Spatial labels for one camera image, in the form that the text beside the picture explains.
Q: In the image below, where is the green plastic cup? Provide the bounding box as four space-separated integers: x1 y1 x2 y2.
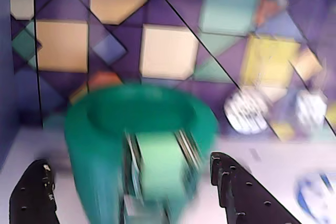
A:
64 83 220 224

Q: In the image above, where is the blue burner print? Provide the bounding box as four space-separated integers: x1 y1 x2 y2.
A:
296 172 336 224

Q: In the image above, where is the blue wooden toy kitchen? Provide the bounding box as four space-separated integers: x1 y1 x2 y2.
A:
0 0 336 224

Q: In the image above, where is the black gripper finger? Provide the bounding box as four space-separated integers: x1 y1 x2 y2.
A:
9 159 61 224
210 152 303 224

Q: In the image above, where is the colourful patterned backsplash panel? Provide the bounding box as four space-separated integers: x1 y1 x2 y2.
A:
9 0 336 142

